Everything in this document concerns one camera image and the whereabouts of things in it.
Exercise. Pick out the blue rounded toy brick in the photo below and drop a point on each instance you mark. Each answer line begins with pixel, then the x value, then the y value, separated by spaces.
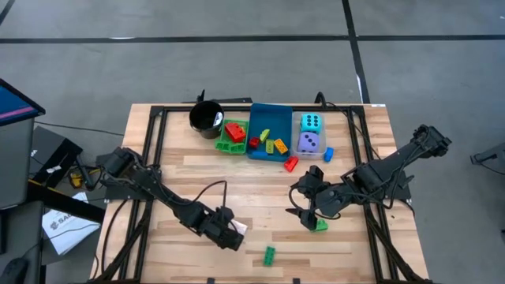
pixel 328 154

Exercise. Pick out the small red toy brick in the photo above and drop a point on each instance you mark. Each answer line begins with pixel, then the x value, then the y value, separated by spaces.
pixel 291 164

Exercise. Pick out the black side desk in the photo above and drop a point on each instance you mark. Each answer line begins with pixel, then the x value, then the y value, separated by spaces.
pixel 23 236

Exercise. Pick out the yellow toy brick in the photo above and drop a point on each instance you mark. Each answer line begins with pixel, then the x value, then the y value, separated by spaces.
pixel 281 146

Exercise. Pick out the grey monitor blue screen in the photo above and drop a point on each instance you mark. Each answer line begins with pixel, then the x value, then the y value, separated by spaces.
pixel 12 106

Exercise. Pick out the white printed paper sheet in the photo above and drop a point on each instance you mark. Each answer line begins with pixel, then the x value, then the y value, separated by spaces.
pixel 67 232

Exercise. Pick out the small green toy brick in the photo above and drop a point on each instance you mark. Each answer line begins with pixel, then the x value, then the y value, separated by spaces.
pixel 238 148
pixel 322 226

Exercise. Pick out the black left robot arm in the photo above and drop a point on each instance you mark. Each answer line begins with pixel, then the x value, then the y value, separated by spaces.
pixel 158 185

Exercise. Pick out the black equipment case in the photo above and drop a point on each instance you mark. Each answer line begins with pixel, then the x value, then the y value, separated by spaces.
pixel 51 148

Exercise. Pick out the dark green toy brick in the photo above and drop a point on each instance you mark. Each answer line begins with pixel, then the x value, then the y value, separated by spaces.
pixel 270 255

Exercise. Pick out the blue plastic bin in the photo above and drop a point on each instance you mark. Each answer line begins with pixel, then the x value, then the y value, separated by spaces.
pixel 276 118

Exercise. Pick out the black round cup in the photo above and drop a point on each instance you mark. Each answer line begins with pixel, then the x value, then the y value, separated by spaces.
pixel 201 118

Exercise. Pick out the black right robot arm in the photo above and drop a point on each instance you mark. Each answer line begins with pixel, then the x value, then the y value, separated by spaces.
pixel 378 177

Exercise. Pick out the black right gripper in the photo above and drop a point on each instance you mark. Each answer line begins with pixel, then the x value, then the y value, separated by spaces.
pixel 329 201

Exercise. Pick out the yellow black hand tool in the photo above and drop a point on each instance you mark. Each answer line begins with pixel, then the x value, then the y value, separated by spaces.
pixel 75 179

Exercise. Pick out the clear plastic bin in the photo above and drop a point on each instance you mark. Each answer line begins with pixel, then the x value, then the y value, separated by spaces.
pixel 324 134

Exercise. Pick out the cyan foam die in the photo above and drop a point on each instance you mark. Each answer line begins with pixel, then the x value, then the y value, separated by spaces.
pixel 311 123

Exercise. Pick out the olive green toy brick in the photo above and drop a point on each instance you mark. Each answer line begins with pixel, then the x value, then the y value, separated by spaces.
pixel 264 135

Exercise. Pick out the grey equipment piece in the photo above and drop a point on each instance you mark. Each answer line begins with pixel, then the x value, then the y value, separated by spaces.
pixel 493 152

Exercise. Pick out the large red toy brick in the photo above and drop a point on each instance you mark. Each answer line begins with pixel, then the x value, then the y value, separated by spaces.
pixel 235 132

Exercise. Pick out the long green toy brick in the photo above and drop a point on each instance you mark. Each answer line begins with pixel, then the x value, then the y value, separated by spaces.
pixel 223 146

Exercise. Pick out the black computer mouse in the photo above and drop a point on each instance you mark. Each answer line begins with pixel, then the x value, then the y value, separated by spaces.
pixel 13 271

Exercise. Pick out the red sloped toy brick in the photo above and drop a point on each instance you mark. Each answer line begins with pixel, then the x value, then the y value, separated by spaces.
pixel 254 142

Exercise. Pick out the green plastic basket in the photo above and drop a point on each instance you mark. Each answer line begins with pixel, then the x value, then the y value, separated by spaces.
pixel 221 132

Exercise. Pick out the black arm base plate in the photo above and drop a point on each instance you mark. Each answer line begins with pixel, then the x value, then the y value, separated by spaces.
pixel 400 193
pixel 118 194

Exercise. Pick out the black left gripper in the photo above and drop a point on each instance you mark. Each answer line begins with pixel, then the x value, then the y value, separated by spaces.
pixel 217 223

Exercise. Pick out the purple foam die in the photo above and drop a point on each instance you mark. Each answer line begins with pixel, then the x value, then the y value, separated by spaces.
pixel 307 143

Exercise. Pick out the red white playing card box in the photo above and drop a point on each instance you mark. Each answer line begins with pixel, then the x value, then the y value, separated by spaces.
pixel 240 226

